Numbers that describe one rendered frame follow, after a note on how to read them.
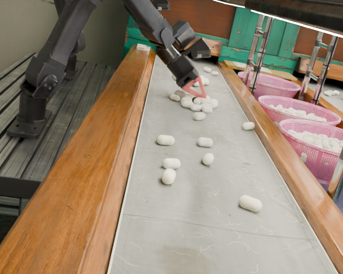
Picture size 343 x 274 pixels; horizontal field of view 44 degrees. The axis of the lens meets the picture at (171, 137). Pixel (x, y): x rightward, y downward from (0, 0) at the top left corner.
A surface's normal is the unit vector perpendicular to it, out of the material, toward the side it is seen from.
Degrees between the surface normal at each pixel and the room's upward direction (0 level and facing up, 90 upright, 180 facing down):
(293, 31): 90
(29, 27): 90
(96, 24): 90
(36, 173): 0
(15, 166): 0
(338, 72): 66
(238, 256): 0
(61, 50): 82
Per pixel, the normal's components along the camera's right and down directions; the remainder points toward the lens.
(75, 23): 0.61, 0.36
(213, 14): 0.00, 0.33
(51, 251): 0.19, -0.93
